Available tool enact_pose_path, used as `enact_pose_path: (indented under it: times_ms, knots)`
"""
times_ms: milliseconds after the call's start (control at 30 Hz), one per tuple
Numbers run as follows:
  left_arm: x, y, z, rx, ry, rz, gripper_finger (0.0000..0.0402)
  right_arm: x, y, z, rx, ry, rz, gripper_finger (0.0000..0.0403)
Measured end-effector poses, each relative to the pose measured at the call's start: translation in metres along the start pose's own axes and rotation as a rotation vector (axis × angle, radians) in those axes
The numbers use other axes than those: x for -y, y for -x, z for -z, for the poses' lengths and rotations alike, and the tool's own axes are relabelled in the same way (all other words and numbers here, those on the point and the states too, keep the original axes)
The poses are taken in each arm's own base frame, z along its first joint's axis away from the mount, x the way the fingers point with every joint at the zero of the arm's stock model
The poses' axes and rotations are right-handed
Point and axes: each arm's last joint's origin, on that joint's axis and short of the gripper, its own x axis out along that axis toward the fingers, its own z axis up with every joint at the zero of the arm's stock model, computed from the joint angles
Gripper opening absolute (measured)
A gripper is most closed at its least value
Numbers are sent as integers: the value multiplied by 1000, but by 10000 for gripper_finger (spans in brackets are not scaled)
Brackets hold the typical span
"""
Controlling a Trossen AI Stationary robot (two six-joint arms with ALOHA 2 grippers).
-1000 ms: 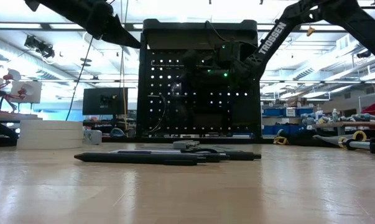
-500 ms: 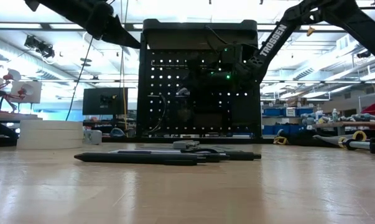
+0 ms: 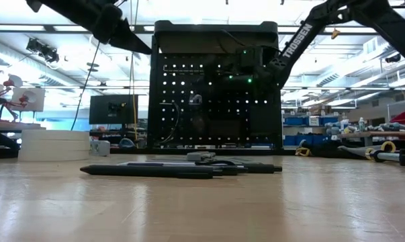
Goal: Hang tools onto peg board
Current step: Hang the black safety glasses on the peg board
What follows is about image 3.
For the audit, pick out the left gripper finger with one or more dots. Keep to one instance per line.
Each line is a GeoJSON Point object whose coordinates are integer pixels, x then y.
{"type": "Point", "coordinates": [131, 40]}

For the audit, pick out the black pen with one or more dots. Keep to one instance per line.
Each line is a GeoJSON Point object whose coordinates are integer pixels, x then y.
{"type": "Point", "coordinates": [259, 168]}
{"type": "Point", "coordinates": [138, 170]}

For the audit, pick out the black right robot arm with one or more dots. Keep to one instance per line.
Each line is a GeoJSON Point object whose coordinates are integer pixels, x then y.
{"type": "Point", "coordinates": [299, 37]}

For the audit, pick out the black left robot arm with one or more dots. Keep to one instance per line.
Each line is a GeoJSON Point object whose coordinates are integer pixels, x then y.
{"type": "Point", "coordinates": [64, 8]}

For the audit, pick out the black pegboard cart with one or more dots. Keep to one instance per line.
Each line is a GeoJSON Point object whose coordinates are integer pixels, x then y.
{"type": "Point", "coordinates": [215, 33]}

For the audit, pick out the black pegboard bin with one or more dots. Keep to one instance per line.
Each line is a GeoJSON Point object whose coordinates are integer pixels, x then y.
{"type": "Point", "coordinates": [264, 124]}
{"type": "Point", "coordinates": [224, 129]}

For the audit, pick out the black ceiling device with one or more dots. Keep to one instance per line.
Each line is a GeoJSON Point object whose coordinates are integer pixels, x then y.
{"type": "Point", "coordinates": [42, 50]}

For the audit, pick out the blue storage bin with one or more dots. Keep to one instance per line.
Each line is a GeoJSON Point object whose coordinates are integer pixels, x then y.
{"type": "Point", "coordinates": [294, 121]}
{"type": "Point", "coordinates": [329, 120]}

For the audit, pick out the black monitor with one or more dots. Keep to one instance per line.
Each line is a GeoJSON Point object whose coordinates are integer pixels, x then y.
{"type": "Point", "coordinates": [101, 109]}

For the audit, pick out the grey perforated plastic beam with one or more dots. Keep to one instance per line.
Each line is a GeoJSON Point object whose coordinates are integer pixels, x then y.
{"type": "Point", "coordinates": [200, 155]}

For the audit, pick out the white box with hole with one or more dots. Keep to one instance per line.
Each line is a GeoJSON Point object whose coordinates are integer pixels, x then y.
{"type": "Point", "coordinates": [37, 101]}

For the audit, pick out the small grey box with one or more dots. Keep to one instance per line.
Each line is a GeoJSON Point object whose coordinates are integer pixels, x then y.
{"type": "Point", "coordinates": [99, 148]}

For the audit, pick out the clear bottle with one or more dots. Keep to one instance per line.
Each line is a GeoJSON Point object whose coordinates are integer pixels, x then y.
{"type": "Point", "coordinates": [361, 125]}

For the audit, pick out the white tape roll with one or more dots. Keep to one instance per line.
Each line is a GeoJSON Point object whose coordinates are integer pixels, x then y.
{"type": "Point", "coordinates": [54, 146]}

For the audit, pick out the red and white figure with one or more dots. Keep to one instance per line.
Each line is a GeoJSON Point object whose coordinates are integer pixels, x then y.
{"type": "Point", "coordinates": [0, 101]}

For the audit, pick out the black glove grey cuff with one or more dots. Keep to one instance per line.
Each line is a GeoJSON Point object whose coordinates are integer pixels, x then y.
{"type": "Point", "coordinates": [356, 150]}

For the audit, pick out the wooden side table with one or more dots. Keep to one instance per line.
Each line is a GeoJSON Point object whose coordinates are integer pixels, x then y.
{"type": "Point", "coordinates": [14, 126]}

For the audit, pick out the wooden workbench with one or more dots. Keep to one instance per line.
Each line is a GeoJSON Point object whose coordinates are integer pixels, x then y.
{"type": "Point", "coordinates": [376, 134]}

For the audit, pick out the black aluminium table frame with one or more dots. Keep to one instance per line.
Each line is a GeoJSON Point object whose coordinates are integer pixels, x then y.
{"type": "Point", "coordinates": [128, 151]}

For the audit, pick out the black ceiling camera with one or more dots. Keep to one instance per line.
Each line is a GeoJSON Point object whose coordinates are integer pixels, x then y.
{"type": "Point", "coordinates": [393, 58]}

